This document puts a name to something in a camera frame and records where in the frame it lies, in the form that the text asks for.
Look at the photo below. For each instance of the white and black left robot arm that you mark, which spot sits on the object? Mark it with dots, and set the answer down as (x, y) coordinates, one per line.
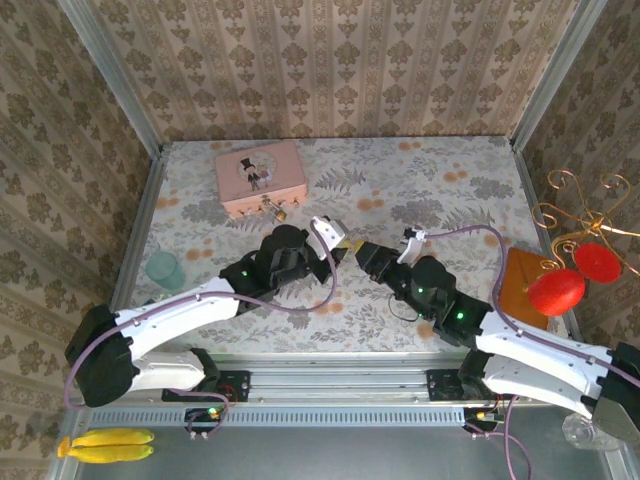
(165, 312)

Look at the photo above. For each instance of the red egg-shaped ornament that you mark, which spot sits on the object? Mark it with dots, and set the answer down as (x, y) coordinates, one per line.
(556, 292)

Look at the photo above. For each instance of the pink wedding print box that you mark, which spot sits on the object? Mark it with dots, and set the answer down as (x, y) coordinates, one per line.
(260, 172)

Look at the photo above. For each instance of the clear plastic bottle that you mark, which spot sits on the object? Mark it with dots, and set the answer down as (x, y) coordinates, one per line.
(580, 432)

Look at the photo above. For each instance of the controller board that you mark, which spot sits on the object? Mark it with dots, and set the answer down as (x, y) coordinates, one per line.
(205, 417)
(482, 419)

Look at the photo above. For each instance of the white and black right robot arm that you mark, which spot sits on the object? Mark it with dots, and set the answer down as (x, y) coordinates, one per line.
(530, 352)

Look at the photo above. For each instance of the yellow banana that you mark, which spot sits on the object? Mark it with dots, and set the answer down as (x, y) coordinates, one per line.
(115, 436)
(110, 453)

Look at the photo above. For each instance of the left controller board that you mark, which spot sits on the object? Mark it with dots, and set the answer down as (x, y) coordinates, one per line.
(205, 417)

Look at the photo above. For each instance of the green translucent cup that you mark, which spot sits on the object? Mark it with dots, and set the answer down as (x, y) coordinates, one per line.
(165, 272)

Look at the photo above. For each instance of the aluminium frame post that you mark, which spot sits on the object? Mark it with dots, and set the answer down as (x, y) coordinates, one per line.
(555, 75)
(110, 75)

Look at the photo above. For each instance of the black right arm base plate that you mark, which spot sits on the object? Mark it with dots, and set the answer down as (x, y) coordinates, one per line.
(442, 384)

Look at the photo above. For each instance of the orange wooden board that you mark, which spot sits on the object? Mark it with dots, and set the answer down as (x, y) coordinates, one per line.
(515, 290)

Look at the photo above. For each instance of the right controller board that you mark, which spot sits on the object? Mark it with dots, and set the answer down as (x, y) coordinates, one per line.
(482, 419)

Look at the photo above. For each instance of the red round flat ornament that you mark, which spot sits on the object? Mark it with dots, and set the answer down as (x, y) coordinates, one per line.
(597, 263)

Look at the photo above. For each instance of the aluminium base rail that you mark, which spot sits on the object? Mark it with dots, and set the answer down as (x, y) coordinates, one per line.
(340, 377)

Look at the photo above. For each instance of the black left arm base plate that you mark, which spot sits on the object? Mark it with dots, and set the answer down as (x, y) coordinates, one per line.
(237, 382)

